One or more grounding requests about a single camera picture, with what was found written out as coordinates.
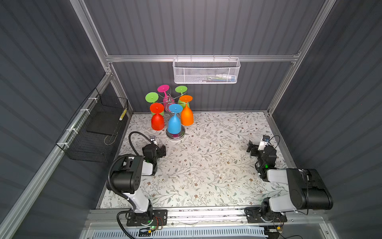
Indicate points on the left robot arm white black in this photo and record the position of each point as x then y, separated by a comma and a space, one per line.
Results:
124, 177

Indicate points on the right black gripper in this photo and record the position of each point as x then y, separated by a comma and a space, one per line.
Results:
255, 149

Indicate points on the pink plastic wine glass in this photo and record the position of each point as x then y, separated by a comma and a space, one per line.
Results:
167, 99

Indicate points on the black wire basket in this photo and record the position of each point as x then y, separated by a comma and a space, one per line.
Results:
96, 131

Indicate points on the yellow item in black basket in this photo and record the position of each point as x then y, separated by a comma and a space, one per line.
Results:
123, 114

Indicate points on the chrome wine glass rack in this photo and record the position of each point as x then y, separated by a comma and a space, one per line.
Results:
176, 136

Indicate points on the white ventilation grille strip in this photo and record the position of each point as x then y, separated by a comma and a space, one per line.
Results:
241, 232

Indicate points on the red plastic wine glass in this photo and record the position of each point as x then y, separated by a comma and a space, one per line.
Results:
157, 121

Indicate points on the green plastic wine glass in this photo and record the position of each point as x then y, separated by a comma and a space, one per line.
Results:
152, 97
181, 90

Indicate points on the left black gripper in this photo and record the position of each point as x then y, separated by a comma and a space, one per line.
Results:
161, 151

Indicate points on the items in white basket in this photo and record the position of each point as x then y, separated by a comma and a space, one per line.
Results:
220, 78

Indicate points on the blue plastic wine glass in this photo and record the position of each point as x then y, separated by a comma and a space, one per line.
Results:
174, 124

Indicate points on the right green plastic wine glass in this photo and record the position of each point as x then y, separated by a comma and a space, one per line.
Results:
181, 90

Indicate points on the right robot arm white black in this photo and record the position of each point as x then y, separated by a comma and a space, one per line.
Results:
306, 189

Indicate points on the left green plastic wine glass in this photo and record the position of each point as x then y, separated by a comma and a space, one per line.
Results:
152, 97

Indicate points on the white wire mesh basket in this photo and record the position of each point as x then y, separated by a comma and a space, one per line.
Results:
186, 70

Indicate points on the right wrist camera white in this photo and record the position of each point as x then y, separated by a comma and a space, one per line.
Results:
264, 142

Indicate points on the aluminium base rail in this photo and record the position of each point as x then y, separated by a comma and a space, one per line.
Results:
201, 216

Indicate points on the orange plastic wine glass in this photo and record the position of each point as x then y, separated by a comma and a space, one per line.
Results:
187, 117

